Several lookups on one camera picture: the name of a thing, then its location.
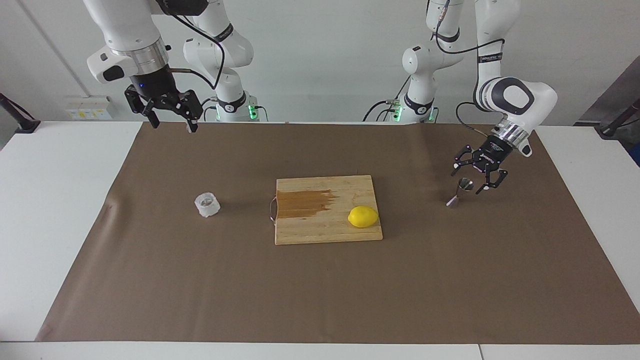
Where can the wooden cutting board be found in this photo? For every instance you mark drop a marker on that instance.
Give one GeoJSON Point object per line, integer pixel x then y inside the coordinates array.
{"type": "Point", "coordinates": [320, 225]}

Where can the clear textured glass cup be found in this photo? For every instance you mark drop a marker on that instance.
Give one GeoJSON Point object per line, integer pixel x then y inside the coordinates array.
{"type": "Point", "coordinates": [207, 205]}

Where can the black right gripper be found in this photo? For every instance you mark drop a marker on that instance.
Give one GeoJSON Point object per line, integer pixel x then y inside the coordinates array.
{"type": "Point", "coordinates": [152, 85]}

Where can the brown paper table mat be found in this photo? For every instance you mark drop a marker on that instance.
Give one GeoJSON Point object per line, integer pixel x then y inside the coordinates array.
{"type": "Point", "coordinates": [320, 290]}

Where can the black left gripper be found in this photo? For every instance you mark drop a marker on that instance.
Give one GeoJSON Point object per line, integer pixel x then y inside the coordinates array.
{"type": "Point", "coordinates": [494, 152]}

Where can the yellow lemon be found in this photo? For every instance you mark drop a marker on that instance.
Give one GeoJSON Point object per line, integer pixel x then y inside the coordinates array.
{"type": "Point", "coordinates": [363, 217]}

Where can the dark grey panel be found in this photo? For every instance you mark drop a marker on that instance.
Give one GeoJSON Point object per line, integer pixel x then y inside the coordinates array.
{"type": "Point", "coordinates": [620, 85]}

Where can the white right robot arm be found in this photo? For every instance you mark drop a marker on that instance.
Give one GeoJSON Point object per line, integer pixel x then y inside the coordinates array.
{"type": "Point", "coordinates": [130, 35]}

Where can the steel double jigger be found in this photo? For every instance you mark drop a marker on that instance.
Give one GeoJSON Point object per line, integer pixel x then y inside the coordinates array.
{"type": "Point", "coordinates": [464, 186]}

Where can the white wall socket strip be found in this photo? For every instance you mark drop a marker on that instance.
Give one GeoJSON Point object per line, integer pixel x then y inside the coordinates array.
{"type": "Point", "coordinates": [87, 107]}

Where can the black table clamp stand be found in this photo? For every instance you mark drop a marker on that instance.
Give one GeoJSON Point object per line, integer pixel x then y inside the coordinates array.
{"type": "Point", "coordinates": [22, 122]}
{"type": "Point", "coordinates": [612, 129]}

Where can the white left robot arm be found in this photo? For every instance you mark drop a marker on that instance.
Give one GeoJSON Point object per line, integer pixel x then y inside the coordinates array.
{"type": "Point", "coordinates": [515, 97]}

